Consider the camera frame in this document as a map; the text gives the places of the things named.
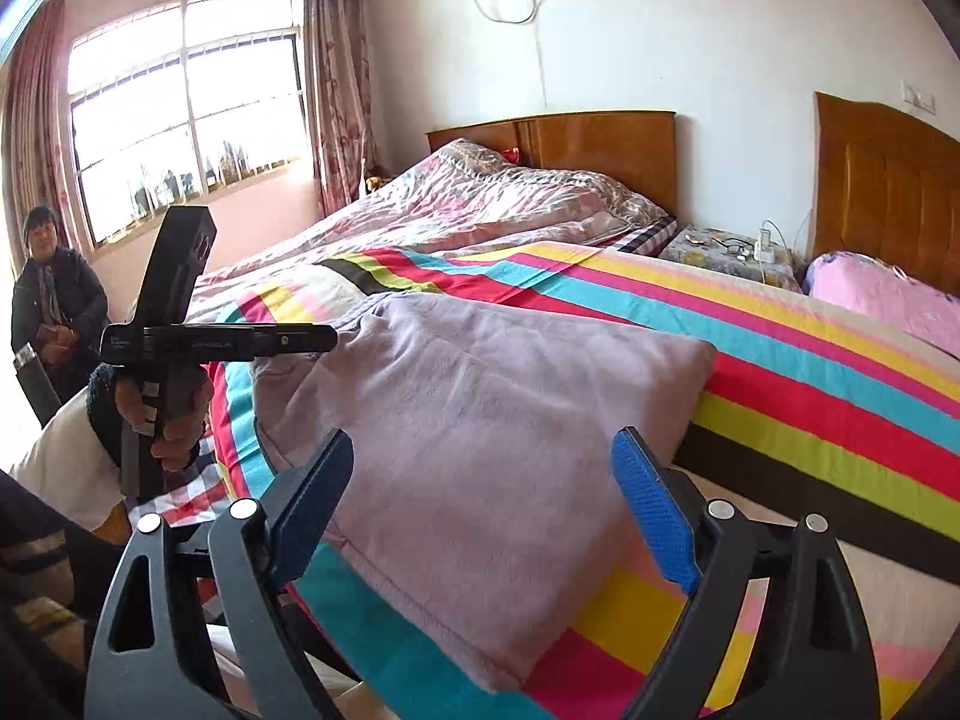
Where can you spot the white wall socket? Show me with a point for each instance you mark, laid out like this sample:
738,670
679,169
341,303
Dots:
916,98

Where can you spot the pink bed sheet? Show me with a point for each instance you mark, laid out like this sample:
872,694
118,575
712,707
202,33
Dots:
885,293

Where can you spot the white power strip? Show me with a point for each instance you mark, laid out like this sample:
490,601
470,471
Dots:
764,250

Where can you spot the lilac sweatpants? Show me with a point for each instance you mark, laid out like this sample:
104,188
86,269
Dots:
481,505

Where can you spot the seated person dark jacket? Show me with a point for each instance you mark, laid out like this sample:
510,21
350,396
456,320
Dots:
58,307

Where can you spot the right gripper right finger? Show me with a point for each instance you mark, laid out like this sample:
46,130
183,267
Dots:
813,655

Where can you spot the pink floral curtain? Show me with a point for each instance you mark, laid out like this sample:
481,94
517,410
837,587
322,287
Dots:
337,93

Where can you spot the left wooden headboard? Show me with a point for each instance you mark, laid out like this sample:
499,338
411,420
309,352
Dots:
635,147

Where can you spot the nightstand with floral cloth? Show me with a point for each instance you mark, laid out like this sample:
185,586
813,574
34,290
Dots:
724,252

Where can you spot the window with bars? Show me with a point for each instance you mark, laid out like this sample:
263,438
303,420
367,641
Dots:
171,104

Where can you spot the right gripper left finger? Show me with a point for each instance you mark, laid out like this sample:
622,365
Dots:
152,656

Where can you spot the right wooden headboard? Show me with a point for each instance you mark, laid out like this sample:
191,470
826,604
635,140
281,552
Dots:
886,185

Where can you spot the wooden headboard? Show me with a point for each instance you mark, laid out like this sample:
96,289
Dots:
886,185
635,147

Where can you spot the floral pink comforter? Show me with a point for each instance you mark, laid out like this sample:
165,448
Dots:
462,198

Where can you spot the left pink curtain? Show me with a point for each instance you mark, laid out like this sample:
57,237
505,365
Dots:
32,160

